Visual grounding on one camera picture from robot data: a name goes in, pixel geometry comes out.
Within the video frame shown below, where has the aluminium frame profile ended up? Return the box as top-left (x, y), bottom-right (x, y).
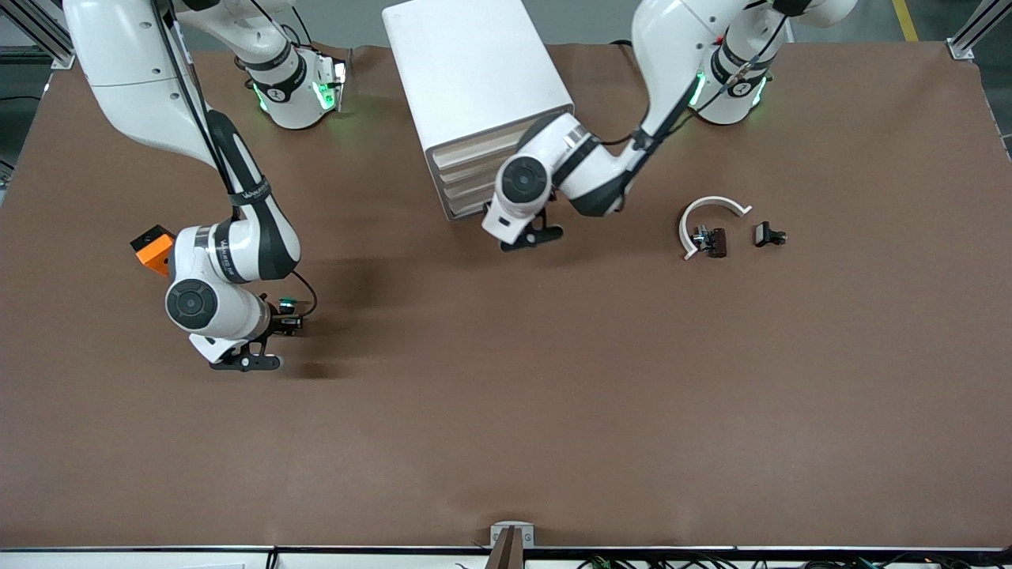
top-left (0, 0), bottom-right (108, 70)
top-left (947, 0), bottom-right (1012, 62)

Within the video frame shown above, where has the white half-ring pipe clamp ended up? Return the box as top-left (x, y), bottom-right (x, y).
top-left (680, 195), bottom-right (753, 262)

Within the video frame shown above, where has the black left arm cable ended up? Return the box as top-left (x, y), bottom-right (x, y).
top-left (629, 12), bottom-right (795, 147)

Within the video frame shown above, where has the grey base connector block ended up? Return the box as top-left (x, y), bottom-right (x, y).
top-left (312, 49), bottom-right (350, 111)

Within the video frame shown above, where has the brown table cover sheet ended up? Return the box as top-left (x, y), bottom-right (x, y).
top-left (0, 40), bottom-right (1012, 550)

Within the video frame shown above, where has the white table edge rail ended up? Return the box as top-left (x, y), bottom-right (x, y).
top-left (0, 545), bottom-right (1012, 569)

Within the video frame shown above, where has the orange square button box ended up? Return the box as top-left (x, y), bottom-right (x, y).
top-left (130, 225), bottom-right (176, 277)

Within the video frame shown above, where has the grey metal bracket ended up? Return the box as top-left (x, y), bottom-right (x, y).
top-left (489, 521), bottom-right (536, 548)

